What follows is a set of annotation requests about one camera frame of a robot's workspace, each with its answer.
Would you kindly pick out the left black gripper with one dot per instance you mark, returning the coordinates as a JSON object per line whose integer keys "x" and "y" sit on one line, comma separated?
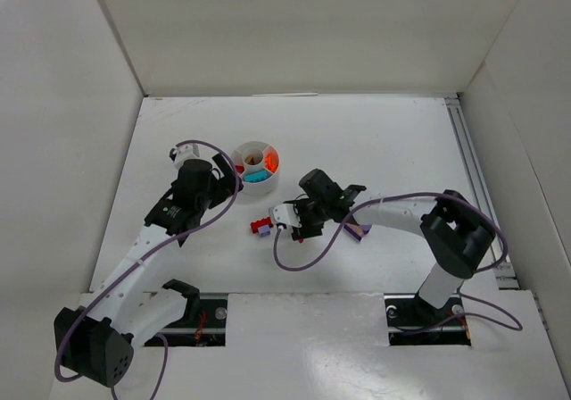
{"x": 221, "y": 179}

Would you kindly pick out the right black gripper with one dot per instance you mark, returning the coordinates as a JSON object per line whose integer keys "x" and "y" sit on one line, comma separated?
{"x": 304, "y": 217}

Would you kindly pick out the teal lego brick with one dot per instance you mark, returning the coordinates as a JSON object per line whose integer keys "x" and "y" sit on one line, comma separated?
{"x": 258, "y": 176}

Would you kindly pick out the orange lego wedge piece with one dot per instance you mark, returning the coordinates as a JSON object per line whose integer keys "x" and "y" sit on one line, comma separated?
{"x": 271, "y": 167}

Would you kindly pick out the orange round lego piece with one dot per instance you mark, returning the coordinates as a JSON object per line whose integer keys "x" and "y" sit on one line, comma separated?
{"x": 271, "y": 159}

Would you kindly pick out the red lego brick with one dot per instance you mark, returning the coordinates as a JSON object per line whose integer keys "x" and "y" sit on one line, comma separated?
{"x": 256, "y": 225}

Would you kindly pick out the small lilac lego brick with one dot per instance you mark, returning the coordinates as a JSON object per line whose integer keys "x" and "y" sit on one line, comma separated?
{"x": 264, "y": 231}

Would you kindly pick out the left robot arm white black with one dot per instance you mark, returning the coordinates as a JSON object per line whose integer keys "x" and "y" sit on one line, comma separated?
{"x": 97, "y": 341}

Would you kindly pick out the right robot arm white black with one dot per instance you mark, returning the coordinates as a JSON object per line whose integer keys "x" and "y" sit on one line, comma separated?
{"x": 458, "y": 235}

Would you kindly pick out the white round divided container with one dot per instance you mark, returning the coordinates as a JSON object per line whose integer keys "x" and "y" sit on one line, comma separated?
{"x": 252, "y": 148}

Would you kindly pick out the purple lego butterfly piece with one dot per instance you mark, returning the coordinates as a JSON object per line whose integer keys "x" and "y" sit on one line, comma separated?
{"x": 357, "y": 232}

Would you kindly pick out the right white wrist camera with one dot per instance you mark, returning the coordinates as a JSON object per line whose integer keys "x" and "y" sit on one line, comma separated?
{"x": 284, "y": 215}

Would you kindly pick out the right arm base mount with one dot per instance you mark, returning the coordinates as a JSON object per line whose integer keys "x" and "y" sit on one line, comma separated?
{"x": 411, "y": 322}

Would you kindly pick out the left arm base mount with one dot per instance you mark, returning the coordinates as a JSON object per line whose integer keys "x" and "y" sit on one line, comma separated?
{"x": 206, "y": 329}

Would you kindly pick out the aluminium rail right side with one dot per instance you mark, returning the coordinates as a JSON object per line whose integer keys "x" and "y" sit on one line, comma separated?
{"x": 504, "y": 273}

